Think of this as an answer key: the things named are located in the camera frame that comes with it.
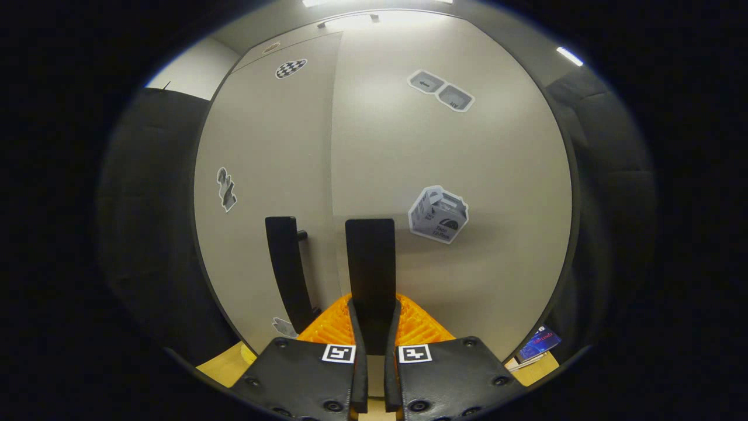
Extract black backdrop cloth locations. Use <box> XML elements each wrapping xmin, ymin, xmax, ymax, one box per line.
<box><xmin>96</xmin><ymin>64</ymin><xmax>655</xmax><ymax>366</ymax></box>

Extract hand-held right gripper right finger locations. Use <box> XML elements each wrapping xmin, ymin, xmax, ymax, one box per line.
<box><xmin>384</xmin><ymin>294</ymin><xmax>527</xmax><ymax>421</ymax></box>

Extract large ceiling light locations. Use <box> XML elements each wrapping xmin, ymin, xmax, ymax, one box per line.
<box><xmin>302</xmin><ymin>0</ymin><xmax>453</xmax><ymax>8</ymax></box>

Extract black door handle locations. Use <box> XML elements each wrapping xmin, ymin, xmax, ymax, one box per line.
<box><xmin>265</xmin><ymin>216</ymin><xmax>321</xmax><ymax>335</ymax></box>
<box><xmin>345</xmin><ymin>219</ymin><xmax>397</xmax><ymax>356</ymax></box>

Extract blue book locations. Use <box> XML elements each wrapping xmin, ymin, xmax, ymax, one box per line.
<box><xmin>517</xmin><ymin>326</ymin><xmax>563</xmax><ymax>362</ymax></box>

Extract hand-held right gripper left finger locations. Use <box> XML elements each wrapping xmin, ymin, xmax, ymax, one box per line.
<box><xmin>231</xmin><ymin>294</ymin><xmax>369</xmax><ymax>421</ymax></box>

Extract metal drawer handle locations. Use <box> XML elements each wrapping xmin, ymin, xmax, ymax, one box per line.
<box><xmin>317</xmin><ymin>14</ymin><xmax>380</xmax><ymax>29</ymax></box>

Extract grey shoe cabinet door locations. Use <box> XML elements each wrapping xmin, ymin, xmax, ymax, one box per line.
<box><xmin>194</xmin><ymin>32</ymin><xmax>345</xmax><ymax>354</ymax></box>
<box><xmin>330</xmin><ymin>11</ymin><xmax>573</xmax><ymax>398</ymax></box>

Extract grey double-door shoe cabinet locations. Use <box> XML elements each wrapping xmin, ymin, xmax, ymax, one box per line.
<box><xmin>193</xmin><ymin>9</ymin><xmax>582</xmax><ymax>366</ymax></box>

